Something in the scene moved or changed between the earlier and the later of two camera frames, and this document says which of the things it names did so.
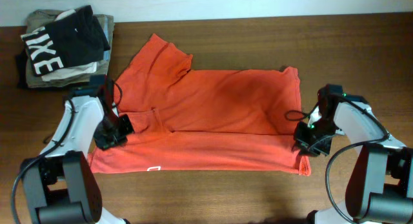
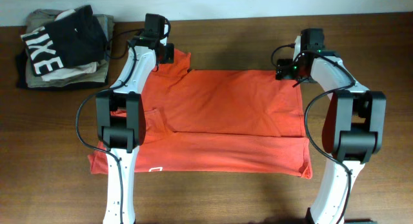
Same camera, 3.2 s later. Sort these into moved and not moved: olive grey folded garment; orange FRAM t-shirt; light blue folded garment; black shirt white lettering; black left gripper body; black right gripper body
Moved: black left gripper body; black right gripper body
Not moved: light blue folded garment; orange FRAM t-shirt; olive grey folded garment; black shirt white lettering
